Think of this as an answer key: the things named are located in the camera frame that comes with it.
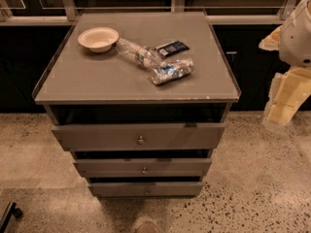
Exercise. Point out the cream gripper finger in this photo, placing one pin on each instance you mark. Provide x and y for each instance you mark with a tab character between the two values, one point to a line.
271	42

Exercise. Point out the black caster wheel base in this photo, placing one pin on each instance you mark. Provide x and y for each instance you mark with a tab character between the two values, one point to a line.
11	210

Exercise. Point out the white paper bowl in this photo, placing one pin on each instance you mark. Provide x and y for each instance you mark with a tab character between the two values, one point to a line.
98	39

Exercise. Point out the grey bottom drawer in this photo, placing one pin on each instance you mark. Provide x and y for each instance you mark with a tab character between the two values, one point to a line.
162	189

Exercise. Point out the metal railing frame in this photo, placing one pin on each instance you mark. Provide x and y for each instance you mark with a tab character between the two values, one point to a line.
49	12

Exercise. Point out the grey drawer cabinet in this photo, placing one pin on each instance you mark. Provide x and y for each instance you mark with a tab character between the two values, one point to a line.
81	87

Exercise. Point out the grey drawer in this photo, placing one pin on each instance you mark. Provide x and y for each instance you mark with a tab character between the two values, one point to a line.
155	136
162	189
143	167

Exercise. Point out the grey top drawer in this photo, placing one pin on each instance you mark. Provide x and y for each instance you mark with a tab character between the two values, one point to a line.
155	136

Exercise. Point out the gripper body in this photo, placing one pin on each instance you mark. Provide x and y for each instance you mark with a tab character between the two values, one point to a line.
297	39

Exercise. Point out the dark blue snack packet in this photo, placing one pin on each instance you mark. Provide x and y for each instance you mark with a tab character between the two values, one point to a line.
171	48

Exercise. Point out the clear plastic water bottle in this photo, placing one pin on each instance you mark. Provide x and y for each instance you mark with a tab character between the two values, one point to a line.
142	56

